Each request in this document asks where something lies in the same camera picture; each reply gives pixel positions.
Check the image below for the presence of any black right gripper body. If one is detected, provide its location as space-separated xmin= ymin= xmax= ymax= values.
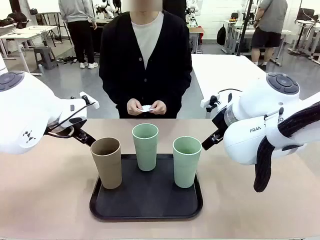
xmin=211 ymin=105 xmax=229 ymax=133

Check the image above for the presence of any black plastic tray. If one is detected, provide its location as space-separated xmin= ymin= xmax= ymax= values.
xmin=89 ymin=153 xmax=204 ymax=222

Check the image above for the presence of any person in grey t-shirt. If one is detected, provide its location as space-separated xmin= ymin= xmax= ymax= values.
xmin=250 ymin=0 xmax=285 ymax=71

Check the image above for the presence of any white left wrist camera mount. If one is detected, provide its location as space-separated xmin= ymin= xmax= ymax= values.
xmin=79 ymin=91 xmax=100 ymax=110

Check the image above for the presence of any grey plastic stool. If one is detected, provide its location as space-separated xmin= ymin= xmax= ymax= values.
xmin=33 ymin=46 xmax=59 ymax=71

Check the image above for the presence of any black tripod pole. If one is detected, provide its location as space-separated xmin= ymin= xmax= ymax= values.
xmin=236 ymin=0 xmax=254 ymax=57

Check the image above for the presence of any person's left hand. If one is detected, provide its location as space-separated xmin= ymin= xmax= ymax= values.
xmin=149 ymin=99 xmax=168 ymax=116

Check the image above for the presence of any black bag on desk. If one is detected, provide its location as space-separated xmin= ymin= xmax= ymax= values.
xmin=0 ymin=11 xmax=29 ymax=29

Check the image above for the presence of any person's left forearm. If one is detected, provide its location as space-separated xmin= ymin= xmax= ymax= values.
xmin=162 ymin=67 xmax=193 ymax=113

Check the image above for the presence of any brown plastic cup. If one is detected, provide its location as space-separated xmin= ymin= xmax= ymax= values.
xmin=89 ymin=136 xmax=123 ymax=190

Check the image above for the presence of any white lab desk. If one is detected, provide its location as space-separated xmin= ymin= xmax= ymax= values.
xmin=223 ymin=19 xmax=294 ymax=66

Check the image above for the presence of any person's right forearm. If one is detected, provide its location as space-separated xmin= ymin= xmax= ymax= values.
xmin=98 ymin=67 xmax=133 ymax=112

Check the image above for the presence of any light green plastic cup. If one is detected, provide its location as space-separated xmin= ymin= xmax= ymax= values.
xmin=172 ymin=136 xmax=203 ymax=189
xmin=131 ymin=123 xmax=160 ymax=172

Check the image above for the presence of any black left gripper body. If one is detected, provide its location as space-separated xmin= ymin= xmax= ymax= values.
xmin=70 ymin=124 xmax=87 ymax=142

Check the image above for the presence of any person in black cardigan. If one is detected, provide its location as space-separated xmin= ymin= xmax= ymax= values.
xmin=98 ymin=0 xmax=193 ymax=119

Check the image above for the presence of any black hanging backpack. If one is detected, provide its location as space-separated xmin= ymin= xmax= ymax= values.
xmin=216 ymin=24 xmax=227 ymax=47

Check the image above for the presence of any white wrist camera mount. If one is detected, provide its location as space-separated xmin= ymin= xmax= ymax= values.
xmin=79 ymin=91 xmax=100 ymax=110
xmin=200 ymin=90 xmax=235 ymax=113

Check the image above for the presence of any large white table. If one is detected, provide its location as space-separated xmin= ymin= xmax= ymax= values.
xmin=191 ymin=53 xmax=270 ymax=119

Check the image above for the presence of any white desk with metal legs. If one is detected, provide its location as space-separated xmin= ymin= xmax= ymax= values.
xmin=0 ymin=24 xmax=59 ymax=77

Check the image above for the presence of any person in grey hoodie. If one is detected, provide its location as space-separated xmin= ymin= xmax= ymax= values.
xmin=58 ymin=0 xmax=99 ymax=70

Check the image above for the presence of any person's right hand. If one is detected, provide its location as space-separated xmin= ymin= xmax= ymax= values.
xmin=126 ymin=98 xmax=144 ymax=117

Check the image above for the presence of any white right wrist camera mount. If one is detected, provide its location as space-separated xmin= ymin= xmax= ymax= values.
xmin=200 ymin=90 xmax=235 ymax=113

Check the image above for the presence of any black left wrist camera cable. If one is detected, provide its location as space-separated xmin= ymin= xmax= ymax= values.
xmin=48 ymin=100 xmax=97 ymax=133

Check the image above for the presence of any wooden topped small desk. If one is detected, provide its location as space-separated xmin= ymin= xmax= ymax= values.
xmin=187 ymin=26 xmax=206 ymax=54

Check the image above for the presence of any person in dark clothes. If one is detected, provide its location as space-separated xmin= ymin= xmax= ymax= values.
xmin=162 ymin=0 xmax=188 ymax=25

